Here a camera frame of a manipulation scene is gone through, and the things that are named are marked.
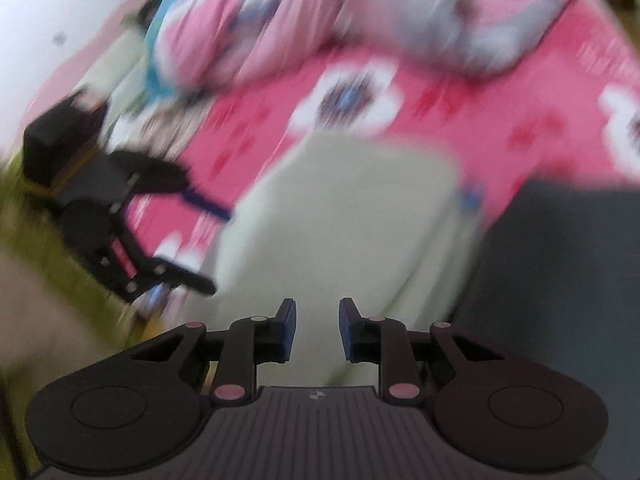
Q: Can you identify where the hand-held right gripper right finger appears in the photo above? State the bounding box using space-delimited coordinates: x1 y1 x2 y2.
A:
338 296 506 405

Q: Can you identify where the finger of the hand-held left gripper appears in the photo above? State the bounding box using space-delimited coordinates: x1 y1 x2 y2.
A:
112 151 234 222
95 224 217 307

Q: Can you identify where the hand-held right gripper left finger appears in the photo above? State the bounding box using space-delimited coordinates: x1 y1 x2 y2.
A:
131 297 299 406

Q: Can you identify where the cream deer print sweater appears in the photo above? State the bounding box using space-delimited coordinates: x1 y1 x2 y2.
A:
210 132 483 391

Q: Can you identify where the beige houndstooth sweater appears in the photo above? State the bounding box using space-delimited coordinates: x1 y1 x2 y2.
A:
107 97 213 161

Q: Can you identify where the dark grey cloth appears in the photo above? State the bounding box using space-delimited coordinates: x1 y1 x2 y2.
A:
450 175 640 480

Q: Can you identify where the pink floral bed blanket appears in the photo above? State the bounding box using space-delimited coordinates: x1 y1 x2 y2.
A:
25 0 640 321

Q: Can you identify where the pink and grey quilt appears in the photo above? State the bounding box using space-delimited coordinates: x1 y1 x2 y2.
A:
150 0 591 96

